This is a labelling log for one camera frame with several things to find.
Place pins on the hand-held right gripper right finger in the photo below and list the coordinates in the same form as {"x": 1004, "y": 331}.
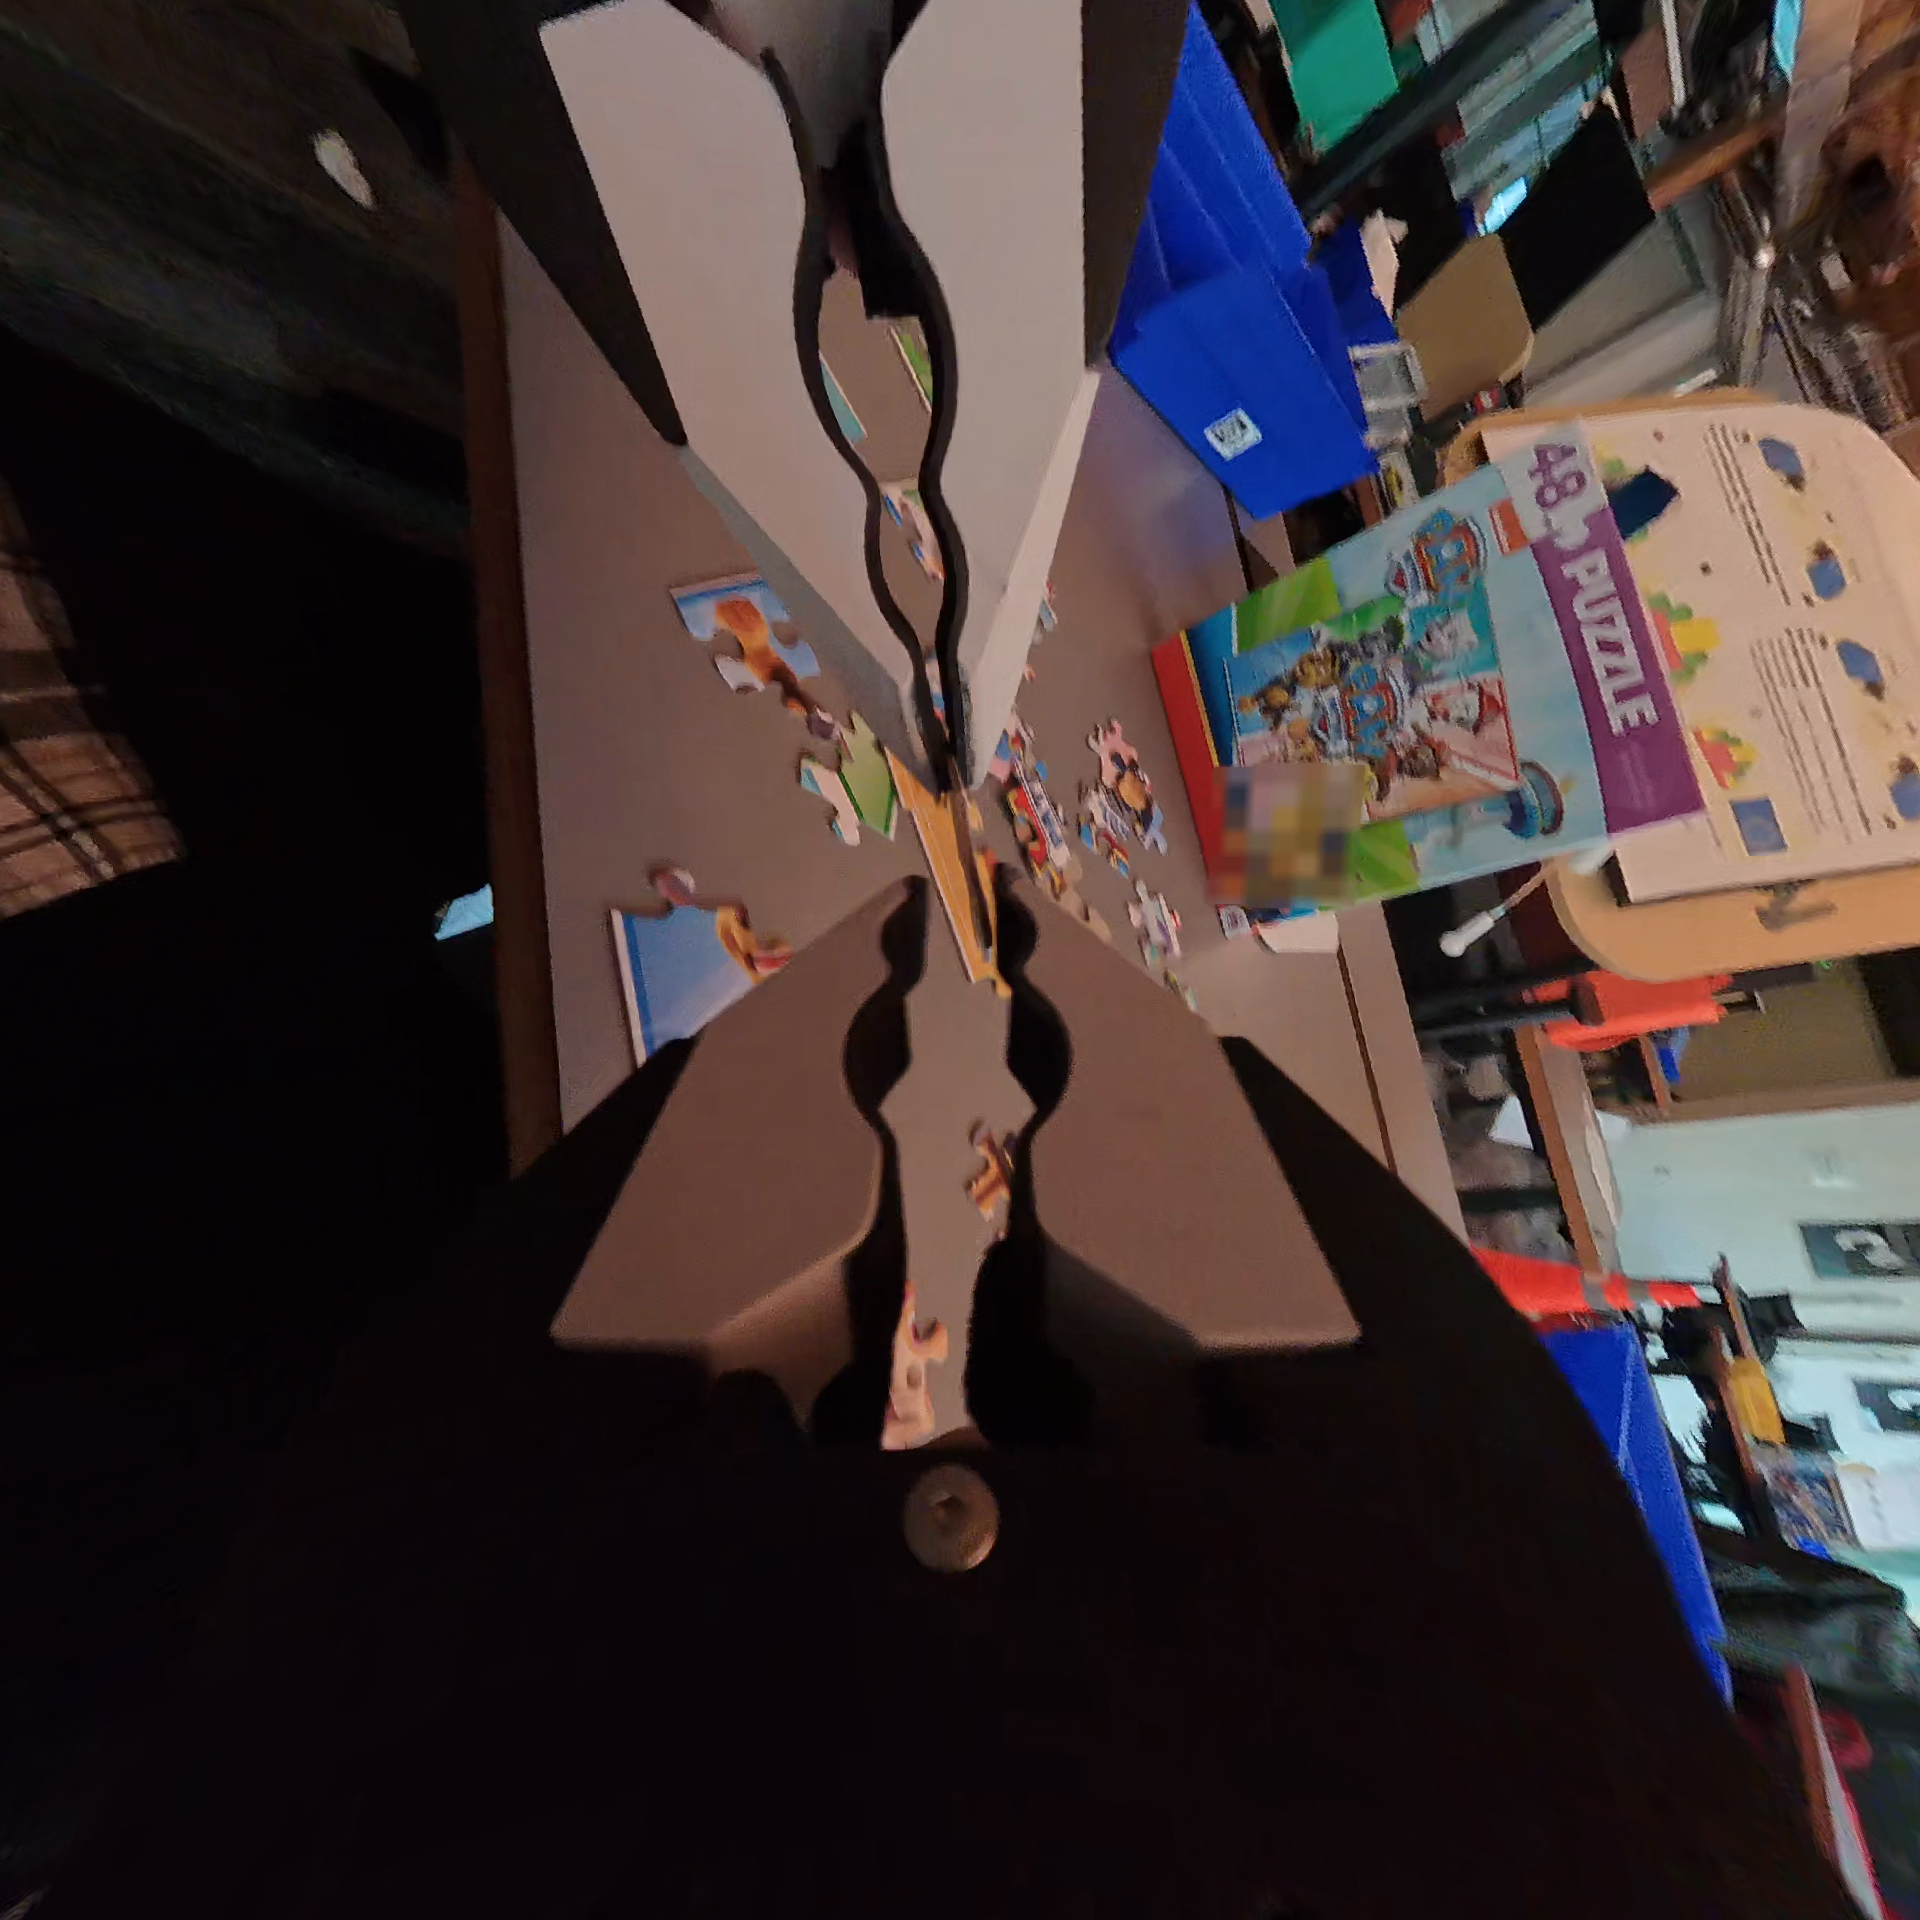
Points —
{"x": 1184, "y": 1201}

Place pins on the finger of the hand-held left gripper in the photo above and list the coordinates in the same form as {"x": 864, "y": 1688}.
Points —
{"x": 690, "y": 225}
{"x": 1020, "y": 225}

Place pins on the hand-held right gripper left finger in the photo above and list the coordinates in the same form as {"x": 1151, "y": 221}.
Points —
{"x": 721, "y": 1201}

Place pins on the teal husky dog puzzle section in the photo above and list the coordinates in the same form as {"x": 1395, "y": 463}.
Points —
{"x": 843, "y": 404}

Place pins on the pink dog puzzle section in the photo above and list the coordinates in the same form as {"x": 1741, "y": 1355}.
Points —
{"x": 908, "y": 1372}

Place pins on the yellow puzzle piece pale knob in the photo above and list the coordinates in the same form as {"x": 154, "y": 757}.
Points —
{"x": 982, "y": 953}

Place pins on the yellow pink corner puzzle piece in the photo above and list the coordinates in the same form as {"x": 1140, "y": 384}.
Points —
{"x": 922, "y": 802}

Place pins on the grey desk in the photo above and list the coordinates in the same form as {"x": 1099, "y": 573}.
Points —
{"x": 631, "y": 525}

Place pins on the green striped edge puzzle piece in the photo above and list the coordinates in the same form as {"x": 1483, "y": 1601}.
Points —
{"x": 912, "y": 361}

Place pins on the blue bin with white label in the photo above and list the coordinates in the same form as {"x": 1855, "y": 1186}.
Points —
{"x": 1231, "y": 300}

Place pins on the blue sky puzzle section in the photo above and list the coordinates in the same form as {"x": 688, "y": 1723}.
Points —
{"x": 674, "y": 974}

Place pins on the white stand base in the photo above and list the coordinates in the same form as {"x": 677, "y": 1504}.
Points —
{"x": 1298, "y": 933}

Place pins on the teal striped edge puzzle piece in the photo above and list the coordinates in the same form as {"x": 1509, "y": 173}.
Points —
{"x": 912, "y": 525}

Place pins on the green storage box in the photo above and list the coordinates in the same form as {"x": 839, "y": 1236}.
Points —
{"x": 1342, "y": 61}

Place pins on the orange striped bar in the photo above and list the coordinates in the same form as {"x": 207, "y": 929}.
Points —
{"x": 1560, "y": 1282}

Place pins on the blue puzzle piece with dog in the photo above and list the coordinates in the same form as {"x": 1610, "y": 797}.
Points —
{"x": 734, "y": 630}

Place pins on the white stick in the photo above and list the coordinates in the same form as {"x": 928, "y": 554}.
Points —
{"x": 1485, "y": 923}

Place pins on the green white puzzle piece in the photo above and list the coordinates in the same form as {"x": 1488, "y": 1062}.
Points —
{"x": 863, "y": 781}

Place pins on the orange panel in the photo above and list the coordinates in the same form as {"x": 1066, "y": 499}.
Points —
{"x": 1635, "y": 1008}

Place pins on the red puzzle box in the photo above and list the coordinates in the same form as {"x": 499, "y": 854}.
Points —
{"x": 1351, "y": 660}

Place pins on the plaid clothing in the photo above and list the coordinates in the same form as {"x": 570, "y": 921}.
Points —
{"x": 61, "y": 751}

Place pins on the beige case with printed sheet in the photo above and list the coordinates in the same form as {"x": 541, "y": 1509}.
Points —
{"x": 1771, "y": 600}

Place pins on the black wall sign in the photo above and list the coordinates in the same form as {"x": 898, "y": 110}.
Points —
{"x": 1887, "y": 1406}
{"x": 1861, "y": 1249}

